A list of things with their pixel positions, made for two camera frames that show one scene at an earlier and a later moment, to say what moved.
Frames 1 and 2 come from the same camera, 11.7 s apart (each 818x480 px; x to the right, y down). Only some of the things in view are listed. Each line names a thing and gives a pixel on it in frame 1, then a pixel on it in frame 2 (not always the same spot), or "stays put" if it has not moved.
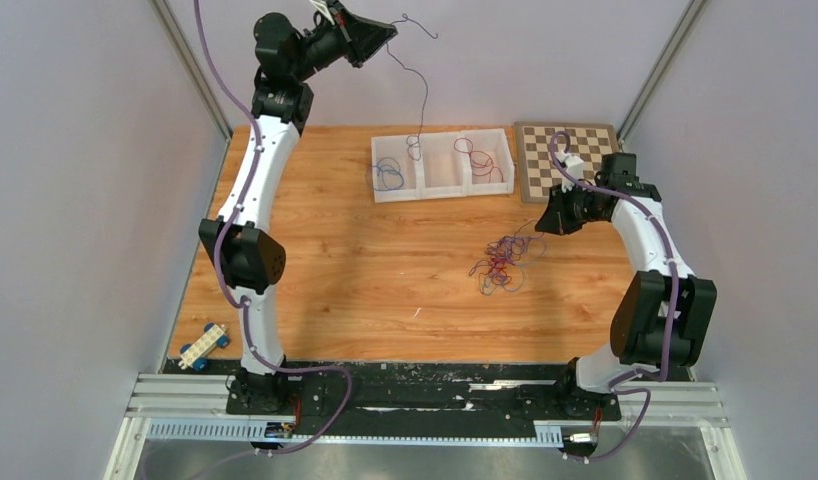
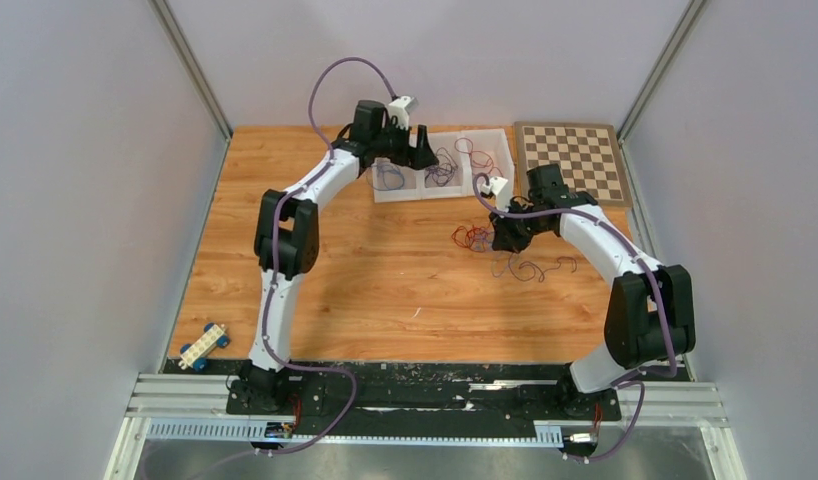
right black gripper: (555, 219) to (504, 239)
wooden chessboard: (537, 175) stays put
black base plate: (422, 397) stays put
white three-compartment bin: (442, 164) stays put
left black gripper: (357, 37) to (420, 157)
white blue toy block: (196, 354) stays put
